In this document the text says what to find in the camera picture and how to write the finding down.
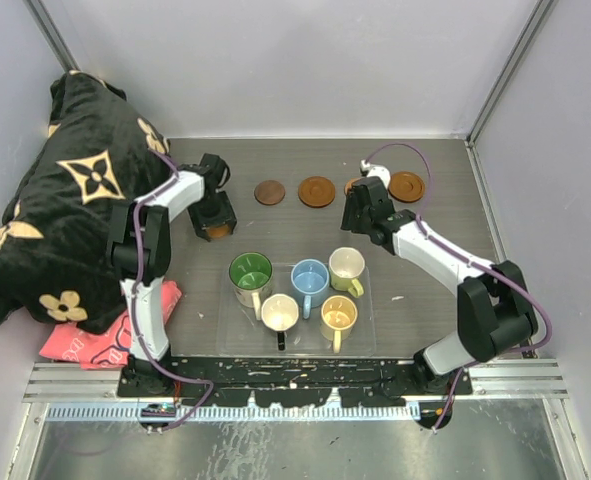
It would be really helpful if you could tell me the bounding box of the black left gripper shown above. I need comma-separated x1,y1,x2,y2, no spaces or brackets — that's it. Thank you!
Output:
188,191,235,240

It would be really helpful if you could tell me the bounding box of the orange coaster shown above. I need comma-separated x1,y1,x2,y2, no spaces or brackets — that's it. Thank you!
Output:
206,224,230,240
344,177,361,196

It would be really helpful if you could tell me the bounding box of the light brown ringed coaster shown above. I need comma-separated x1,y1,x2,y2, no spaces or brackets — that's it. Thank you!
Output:
388,171,425,203

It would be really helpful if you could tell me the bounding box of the dark brown coaster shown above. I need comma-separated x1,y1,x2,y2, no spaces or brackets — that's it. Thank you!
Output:
254,180,286,206

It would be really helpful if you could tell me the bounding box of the brown ringed wooden coaster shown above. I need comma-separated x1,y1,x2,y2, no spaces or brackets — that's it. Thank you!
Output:
298,176,336,208

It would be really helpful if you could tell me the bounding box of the olive green white mug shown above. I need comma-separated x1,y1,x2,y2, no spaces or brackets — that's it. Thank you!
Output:
328,247,366,298

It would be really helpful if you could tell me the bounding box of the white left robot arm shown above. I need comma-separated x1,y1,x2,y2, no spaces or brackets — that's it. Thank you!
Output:
106,153,237,396

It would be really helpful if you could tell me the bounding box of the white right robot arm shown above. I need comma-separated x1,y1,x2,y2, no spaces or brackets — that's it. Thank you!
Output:
341,177,538,394

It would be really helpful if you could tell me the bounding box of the green interior mug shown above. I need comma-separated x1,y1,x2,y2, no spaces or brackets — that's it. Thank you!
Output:
228,252,274,321

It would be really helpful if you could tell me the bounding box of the blue mug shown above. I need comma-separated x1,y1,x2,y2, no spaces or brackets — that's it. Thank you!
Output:
290,259,330,320

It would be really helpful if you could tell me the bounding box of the yellow mug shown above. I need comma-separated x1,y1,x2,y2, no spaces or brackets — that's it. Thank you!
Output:
320,295,359,354

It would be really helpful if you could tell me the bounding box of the clear plastic tray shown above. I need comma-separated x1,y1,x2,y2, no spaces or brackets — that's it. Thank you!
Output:
217,270,376,358

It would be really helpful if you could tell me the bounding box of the pink printed cloth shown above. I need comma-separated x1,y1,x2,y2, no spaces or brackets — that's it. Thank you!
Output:
38,279,183,371

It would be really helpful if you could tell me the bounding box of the black floral plush blanket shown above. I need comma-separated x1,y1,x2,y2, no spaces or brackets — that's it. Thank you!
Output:
0,70,170,334

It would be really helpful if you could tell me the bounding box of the white mug black handle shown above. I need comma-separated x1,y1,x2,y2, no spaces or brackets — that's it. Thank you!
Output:
261,294,299,351

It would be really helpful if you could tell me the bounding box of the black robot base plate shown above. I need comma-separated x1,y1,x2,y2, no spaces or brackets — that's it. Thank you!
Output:
117,353,474,409

